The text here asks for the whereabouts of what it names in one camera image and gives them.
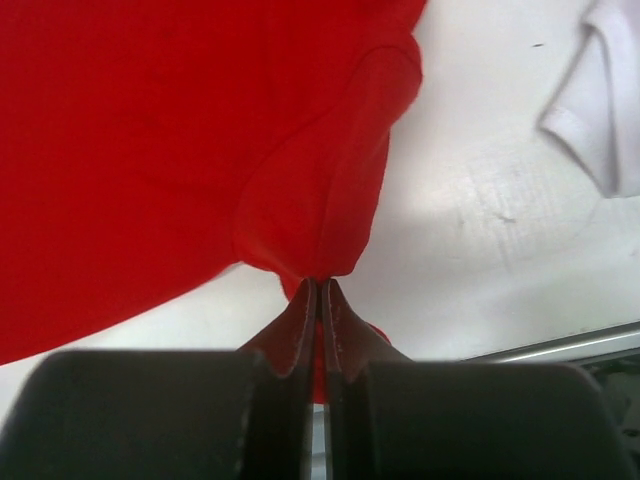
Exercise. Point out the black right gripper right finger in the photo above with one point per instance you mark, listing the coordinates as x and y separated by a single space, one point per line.
389 417

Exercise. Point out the aluminium mounting rail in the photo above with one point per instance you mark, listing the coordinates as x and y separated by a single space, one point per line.
610 355

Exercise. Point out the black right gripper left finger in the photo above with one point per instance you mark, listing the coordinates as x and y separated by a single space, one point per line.
127 414

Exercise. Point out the white t shirt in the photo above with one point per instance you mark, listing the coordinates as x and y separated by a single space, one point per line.
595 112

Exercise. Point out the red t shirt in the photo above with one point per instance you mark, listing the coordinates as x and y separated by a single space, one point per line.
146 146

